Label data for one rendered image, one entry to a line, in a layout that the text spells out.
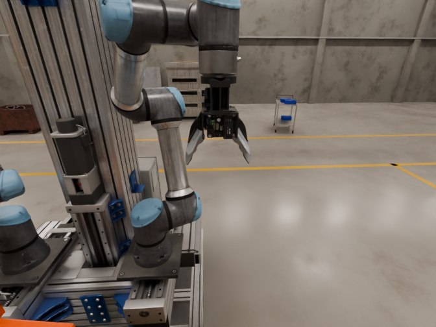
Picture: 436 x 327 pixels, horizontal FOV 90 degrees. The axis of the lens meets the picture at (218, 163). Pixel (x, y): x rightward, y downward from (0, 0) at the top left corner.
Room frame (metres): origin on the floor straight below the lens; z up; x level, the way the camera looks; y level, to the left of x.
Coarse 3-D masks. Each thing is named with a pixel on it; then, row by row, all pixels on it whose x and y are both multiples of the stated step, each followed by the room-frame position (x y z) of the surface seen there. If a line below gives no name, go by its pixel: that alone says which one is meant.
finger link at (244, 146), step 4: (240, 132) 0.48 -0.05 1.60; (240, 136) 0.48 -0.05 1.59; (236, 140) 0.48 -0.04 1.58; (240, 140) 0.46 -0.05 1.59; (244, 140) 0.48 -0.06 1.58; (240, 144) 0.48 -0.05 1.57; (244, 144) 0.45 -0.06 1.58; (248, 144) 0.48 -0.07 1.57; (240, 148) 0.48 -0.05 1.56; (244, 148) 0.48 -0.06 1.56; (248, 148) 0.48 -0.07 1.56; (244, 152) 0.48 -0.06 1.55; (248, 152) 0.44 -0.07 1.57; (244, 156) 0.48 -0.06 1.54; (248, 156) 0.48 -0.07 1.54; (248, 160) 0.48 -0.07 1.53
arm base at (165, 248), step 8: (160, 240) 0.63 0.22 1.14; (168, 240) 0.67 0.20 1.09; (136, 248) 0.62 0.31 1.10; (144, 248) 0.61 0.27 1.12; (152, 248) 0.61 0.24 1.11; (160, 248) 0.62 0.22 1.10; (168, 248) 0.65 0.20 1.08; (136, 256) 0.62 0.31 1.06; (144, 256) 0.60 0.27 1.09; (152, 256) 0.60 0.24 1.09; (160, 256) 0.62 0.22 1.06; (168, 256) 0.63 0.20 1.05; (144, 264) 0.59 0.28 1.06; (152, 264) 0.59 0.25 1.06; (160, 264) 0.60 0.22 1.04
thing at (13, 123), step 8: (8, 104) 6.43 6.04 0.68; (16, 104) 6.26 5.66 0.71; (24, 104) 6.48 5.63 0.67; (0, 112) 5.68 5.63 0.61; (8, 112) 5.71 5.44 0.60; (16, 112) 5.74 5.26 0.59; (24, 112) 5.76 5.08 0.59; (32, 112) 5.90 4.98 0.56; (0, 120) 5.67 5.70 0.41; (8, 120) 5.70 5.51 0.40; (16, 120) 5.73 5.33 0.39; (24, 120) 5.75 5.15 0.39; (32, 120) 5.79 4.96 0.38; (0, 128) 5.66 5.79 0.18; (8, 128) 5.69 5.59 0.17; (16, 128) 5.72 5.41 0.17; (24, 128) 5.74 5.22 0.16; (32, 128) 5.77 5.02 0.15; (40, 128) 6.14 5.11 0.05
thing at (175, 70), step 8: (168, 64) 7.27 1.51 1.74; (176, 64) 7.28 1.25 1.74; (184, 64) 7.29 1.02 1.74; (192, 64) 7.30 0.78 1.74; (168, 72) 7.47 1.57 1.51; (176, 72) 7.48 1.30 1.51; (184, 72) 7.49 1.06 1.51; (192, 72) 7.50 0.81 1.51; (168, 80) 7.47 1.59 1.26; (176, 80) 7.45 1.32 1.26; (184, 80) 7.46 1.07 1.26; (192, 80) 7.47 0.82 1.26; (176, 88) 7.48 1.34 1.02; (184, 88) 7.49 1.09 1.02; (192, 88) 7.50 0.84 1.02; (200, 88) 7.51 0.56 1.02; (184, 96) 7.47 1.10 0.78; (192, 96) 7.48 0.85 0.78; (200, 96) 7.51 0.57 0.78; (192, 104) 7.47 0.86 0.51; (200, 104) 7.51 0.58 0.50; (192, 112) 7.50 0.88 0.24
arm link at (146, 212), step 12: (144, 204) 0.68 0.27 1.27; (156, 204) 0.67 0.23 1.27; (132, 216) 0.62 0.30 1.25; (144, 216) 0.61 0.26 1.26; (156, 216) 0.63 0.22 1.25; (168, 216) 0.65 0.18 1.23; (144, 228) 0.60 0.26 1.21; (156, 228) 0.62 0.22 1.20; (168, 228) 0.64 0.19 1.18; (144, 240) 0.60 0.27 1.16; (156, 240) 0.62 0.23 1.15
